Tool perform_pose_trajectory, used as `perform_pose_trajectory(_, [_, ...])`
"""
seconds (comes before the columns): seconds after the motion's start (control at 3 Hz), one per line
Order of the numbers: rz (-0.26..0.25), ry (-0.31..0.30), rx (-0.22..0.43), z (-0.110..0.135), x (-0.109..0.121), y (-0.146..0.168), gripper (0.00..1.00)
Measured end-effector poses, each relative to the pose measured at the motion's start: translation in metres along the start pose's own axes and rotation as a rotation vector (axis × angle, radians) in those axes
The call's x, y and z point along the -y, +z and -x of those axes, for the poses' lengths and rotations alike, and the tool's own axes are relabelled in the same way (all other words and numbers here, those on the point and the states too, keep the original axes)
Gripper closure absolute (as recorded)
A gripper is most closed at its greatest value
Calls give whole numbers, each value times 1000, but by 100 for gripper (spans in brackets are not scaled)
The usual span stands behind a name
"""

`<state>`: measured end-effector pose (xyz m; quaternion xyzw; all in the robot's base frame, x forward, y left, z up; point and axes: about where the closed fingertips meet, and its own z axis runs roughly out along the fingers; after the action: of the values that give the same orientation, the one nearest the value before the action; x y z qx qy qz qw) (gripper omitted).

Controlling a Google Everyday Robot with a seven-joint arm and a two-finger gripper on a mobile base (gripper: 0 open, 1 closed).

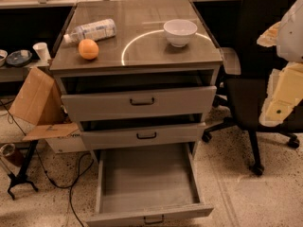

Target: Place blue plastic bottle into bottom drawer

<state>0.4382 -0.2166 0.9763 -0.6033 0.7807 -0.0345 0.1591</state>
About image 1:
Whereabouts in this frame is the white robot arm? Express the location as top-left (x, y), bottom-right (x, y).
top-left (257, 0), bottom-right (303, 127)

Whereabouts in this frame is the middle grey drawer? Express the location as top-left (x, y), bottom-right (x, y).
top-left (81, 123), bottom-right (205, 150)

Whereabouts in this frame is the dark blue plate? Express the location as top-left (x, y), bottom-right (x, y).
top-left (6, 49), bottom-right (32, 67)

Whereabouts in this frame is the orange fruit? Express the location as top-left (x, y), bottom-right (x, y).
top-left (78, 39), bottom-right (99, 60)

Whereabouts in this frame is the black metal stand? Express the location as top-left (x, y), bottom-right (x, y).
top-left (0, 140), bottom-right (38, 200)

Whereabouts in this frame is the brown cardboard box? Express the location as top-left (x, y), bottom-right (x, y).
top-left (9, 67), bottom-right (86, 153)

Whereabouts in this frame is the small white bowl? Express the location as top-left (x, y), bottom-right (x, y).
top-left (0, 49), bottom-right (8, 67)

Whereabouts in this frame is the black office chair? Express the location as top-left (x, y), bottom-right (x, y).
top-left (202, 0), bottom-right (303, 175)

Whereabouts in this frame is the white ceramic bowl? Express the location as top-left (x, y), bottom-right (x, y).
top-left (163, 19), bottom-right (198, 47)

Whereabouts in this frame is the top grey drawer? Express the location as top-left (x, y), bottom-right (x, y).
top-left (62, 86), bottom-right (216, 122)

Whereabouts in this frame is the white paper cup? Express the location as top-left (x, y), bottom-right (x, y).
top-left (33, 43), bottom-right (51, 61)

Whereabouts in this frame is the bottom grey drawer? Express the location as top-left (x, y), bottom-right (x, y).
top-left (87, 143), bottom-right (213, 227)

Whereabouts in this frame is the clear plastic water bottle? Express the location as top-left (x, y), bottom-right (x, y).
top-left (63, 19), bottom-right (116, 44)

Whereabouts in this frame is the grey drawer cabinet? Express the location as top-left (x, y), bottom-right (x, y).
top-left (49, 0), bottom-right (223, 156)

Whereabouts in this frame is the grey drawer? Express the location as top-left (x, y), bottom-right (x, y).
top-left (62, 86), bottom-right (216, 122)
top-left (81, 123), bottom-right (205, 150)
top-left (87, 143), bottom-right (213, 227)

